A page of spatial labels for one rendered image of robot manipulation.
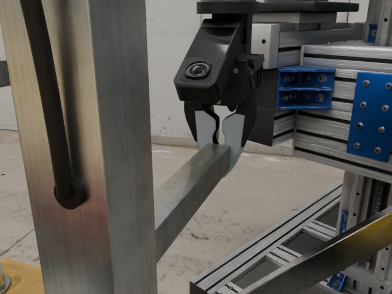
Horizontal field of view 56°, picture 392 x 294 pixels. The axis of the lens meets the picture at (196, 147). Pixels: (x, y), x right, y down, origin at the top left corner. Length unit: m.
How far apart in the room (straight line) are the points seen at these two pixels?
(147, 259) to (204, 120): 0.30
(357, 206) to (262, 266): 0.44
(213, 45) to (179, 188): 0.15
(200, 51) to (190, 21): 2.48
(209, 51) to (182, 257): 1.40
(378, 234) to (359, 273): 0.94
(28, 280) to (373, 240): 0.18
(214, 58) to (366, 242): 0.24
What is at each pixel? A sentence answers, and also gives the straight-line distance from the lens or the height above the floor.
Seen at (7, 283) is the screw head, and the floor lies 0.87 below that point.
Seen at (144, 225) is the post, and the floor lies 0.93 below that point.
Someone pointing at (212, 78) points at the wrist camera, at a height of 0.95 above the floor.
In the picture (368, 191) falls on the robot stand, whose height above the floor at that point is 0.59.
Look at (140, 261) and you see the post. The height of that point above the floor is 0.91.
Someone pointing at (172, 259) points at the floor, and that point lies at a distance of 1.71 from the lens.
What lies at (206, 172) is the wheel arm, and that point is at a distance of 0.37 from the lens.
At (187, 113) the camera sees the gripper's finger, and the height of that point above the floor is 0.90.
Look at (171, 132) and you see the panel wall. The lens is 3.05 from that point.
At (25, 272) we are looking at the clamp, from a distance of 0.24.
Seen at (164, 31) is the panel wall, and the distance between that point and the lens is 2.94.
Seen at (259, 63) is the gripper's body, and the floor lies 0.95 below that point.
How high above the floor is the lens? 1.01
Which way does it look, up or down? 19 degrees down
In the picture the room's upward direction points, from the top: straight up
